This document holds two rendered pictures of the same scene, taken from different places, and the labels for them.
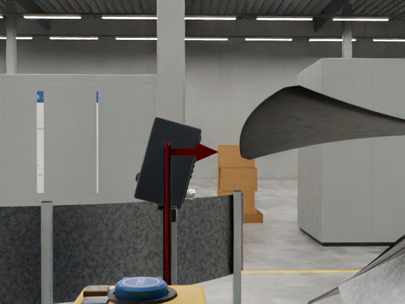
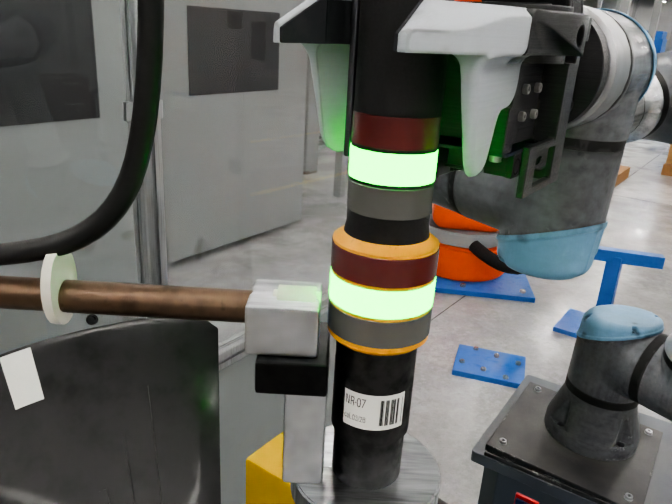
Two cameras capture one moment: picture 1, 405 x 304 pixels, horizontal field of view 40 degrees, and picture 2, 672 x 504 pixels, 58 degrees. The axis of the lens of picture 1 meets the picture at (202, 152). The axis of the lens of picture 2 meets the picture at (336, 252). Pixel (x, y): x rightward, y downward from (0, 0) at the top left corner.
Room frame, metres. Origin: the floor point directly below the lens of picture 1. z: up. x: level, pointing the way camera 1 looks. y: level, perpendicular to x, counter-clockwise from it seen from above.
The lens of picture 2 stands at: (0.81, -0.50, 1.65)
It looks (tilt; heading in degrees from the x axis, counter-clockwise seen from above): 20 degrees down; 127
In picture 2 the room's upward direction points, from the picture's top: 3 degrees clockwise
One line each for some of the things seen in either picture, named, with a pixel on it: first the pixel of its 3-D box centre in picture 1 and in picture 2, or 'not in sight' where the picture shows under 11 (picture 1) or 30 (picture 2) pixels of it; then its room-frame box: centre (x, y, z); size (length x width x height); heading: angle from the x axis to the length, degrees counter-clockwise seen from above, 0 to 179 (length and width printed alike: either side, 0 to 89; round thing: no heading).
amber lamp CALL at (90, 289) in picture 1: (96, 291); not in sight; (0.43, 0.08, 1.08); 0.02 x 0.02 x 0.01; 2
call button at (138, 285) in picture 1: (141, 291); not in sight; (0.43, 0.05, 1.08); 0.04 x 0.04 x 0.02
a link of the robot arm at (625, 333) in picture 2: not in sight; (617, 349); (0.66, 0.48, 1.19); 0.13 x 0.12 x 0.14; 166
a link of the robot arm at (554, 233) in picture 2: not in sight; (538, 195); (0.66, -0.03, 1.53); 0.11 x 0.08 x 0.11; 166
